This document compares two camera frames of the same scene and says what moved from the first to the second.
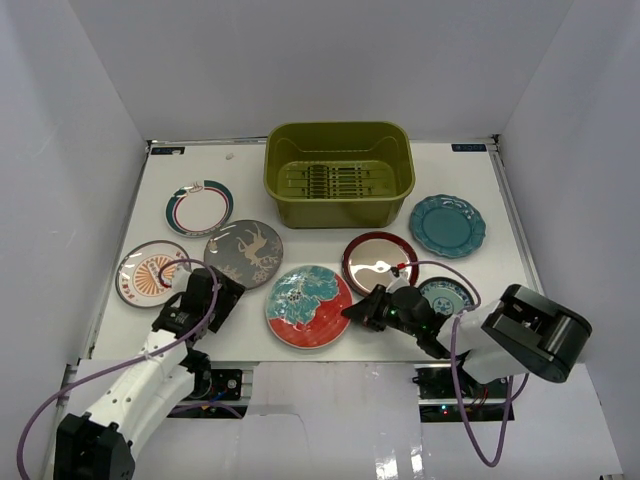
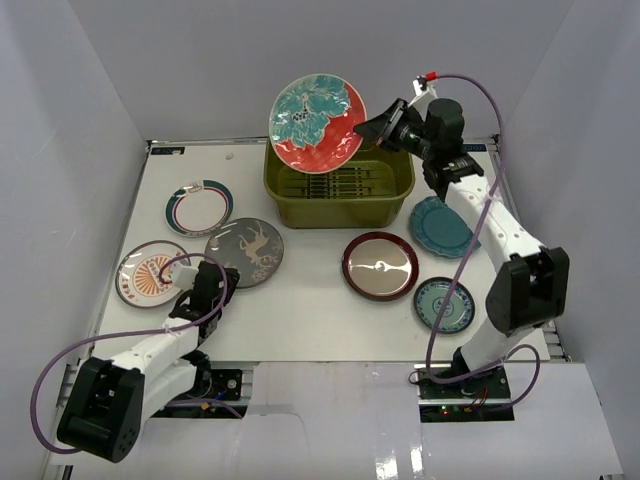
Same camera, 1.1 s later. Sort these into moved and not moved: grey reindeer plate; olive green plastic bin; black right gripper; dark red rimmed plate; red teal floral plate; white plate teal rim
Moved: red teal floral plate; black right gripper
Not moved: olive green plastic bin; dark red rimmed plate; grey reindeer plate; white plate teal rim
